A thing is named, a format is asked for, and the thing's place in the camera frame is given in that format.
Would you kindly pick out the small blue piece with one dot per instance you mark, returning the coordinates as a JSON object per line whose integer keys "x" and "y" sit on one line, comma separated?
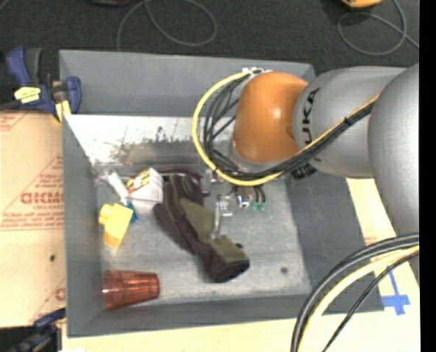
{"x": 132, "y": 211}

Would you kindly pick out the brown cardboard board, red print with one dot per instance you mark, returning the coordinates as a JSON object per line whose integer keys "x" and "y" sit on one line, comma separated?
{"x": 27, "y": 196}

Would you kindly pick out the dark brown and olive cloth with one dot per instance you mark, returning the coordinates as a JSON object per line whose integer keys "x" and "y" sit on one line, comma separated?
{"x": 203, "y": 244}

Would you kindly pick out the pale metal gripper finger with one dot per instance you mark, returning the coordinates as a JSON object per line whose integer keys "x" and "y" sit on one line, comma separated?
{"x": 208, "y": 182}
{"x": 220, "y": 220}

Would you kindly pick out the yellow toy block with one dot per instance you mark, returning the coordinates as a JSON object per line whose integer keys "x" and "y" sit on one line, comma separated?
{"x": 116, "y": 222}

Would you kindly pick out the clear and white plastic bottle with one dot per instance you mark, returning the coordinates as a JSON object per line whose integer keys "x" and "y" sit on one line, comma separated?
{"x": 117, "y": 185}

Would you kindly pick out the grey metal bin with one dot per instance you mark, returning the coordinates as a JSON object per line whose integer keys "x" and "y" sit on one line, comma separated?
{"x": 269, "y": 240}

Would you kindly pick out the clear orange plastic cup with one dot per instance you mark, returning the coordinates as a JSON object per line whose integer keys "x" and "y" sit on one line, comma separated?
{"x": 130, "y": 288}

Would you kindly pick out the white box, red yellow print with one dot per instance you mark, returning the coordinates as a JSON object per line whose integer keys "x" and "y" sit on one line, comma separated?
{"x": 148, "y": 191}

